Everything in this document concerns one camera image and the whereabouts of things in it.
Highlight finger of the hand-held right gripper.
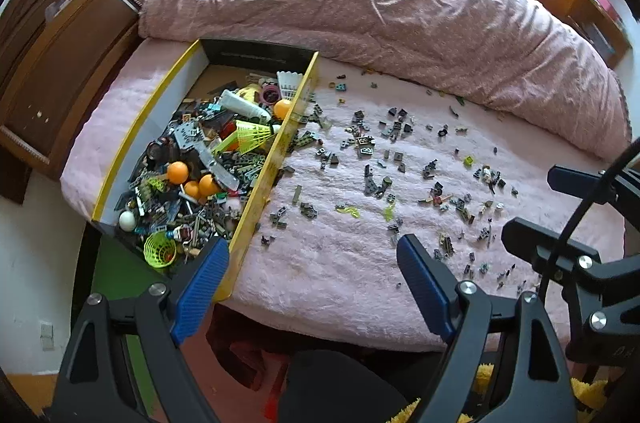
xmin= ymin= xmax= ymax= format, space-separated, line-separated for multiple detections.
xmin=501 ymin=218 xmax=640 ymax=339
xmin=547 ymin=166 xmax=640 ymax=210

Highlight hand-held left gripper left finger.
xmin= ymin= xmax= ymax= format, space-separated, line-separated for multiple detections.
xmin=50 ymin=235 xmax=231 ymax=423

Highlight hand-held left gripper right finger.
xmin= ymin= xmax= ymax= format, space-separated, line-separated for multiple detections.
xmin=396 ymin=233 xmax=578 ymax=423

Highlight toy bricks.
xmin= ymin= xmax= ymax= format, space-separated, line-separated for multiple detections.
xmin=260 ymin=70 xmax=541 ymax=294

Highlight yellow cardboard box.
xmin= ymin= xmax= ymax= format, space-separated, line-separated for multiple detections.
xmin=91 ymin=38 xmax=321 ymax=304

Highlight yellow fuzzy cloth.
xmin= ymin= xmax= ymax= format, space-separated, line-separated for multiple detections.
xmin=390 ymin=363 xmax=608 ymax=423

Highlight green plastic mesh basket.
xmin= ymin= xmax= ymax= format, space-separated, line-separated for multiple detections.
xmin=143 ymin=230 xmax=177 ymax=269

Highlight green mat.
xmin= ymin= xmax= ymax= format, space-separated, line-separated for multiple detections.
xmin=95 ymin=233 xmax=171 ymax=404

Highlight pink fleece bed sheet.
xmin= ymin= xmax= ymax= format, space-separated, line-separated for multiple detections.
xmin=60 ymin=38 xmax=628 ymax=354

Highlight grey toy blade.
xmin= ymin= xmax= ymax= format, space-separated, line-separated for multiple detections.
xmin=197 ymin=143 xmax=240 ymax=191

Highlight pile of toy parts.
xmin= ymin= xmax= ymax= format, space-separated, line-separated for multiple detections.
xmin=117 ymin=73 xmax=301 ymax=264

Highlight person's black trouser leg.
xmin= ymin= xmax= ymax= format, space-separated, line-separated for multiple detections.
xmin=285 ymin=350 xmax=408 ymax=423

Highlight red plastic object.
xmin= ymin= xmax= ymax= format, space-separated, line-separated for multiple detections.
xmin=262 ymin=390 xmax=288 ymax=423

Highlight yellow-green plastic shuttlecock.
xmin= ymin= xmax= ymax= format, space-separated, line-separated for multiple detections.
xmin=212 ymin=120 xmax=281 ymax=155

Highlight colourful books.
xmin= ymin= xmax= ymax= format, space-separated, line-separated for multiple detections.
xmin=575 ymin=0 xmax=631 ymax=59

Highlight white plastic bottle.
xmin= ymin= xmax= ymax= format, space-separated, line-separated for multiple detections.
xmin=218 ymin=90 xmax=272 ymax=124

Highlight white shuttlecock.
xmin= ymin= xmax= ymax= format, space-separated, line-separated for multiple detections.
xmin=276 ymin=71 xmax=305 ymax=101

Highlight wooden wardrobe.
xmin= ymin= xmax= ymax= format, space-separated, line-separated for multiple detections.
xmin=0 ymin=0 xmax=241 ymax=204

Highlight pink quilt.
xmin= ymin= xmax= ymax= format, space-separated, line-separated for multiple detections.
xmin=137 ymin=0 xmax=633 ymax=161

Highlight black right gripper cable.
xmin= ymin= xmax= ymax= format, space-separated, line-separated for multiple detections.
xmin=537 ymin=148 xmax=640 ymax=304

